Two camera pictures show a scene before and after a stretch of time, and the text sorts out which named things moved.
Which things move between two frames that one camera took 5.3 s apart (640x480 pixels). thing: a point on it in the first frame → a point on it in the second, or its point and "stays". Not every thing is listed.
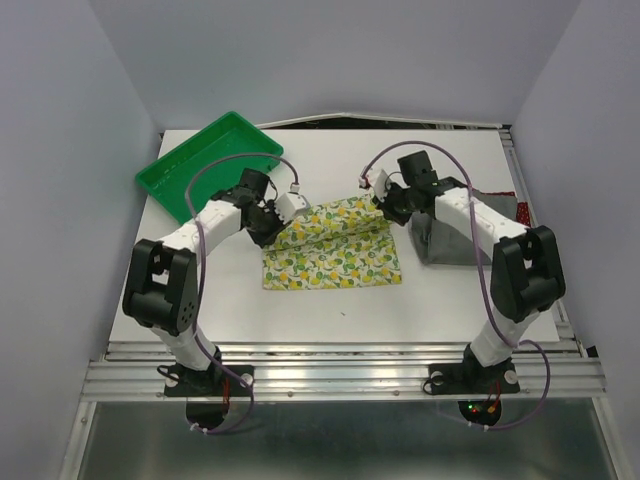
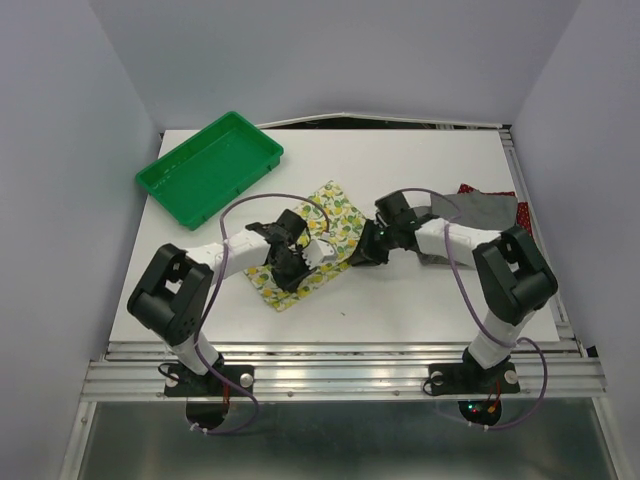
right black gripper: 387,210 → 365,254
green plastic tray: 167,178 stays
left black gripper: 278,226 → 290,284
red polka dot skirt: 523,210 stays
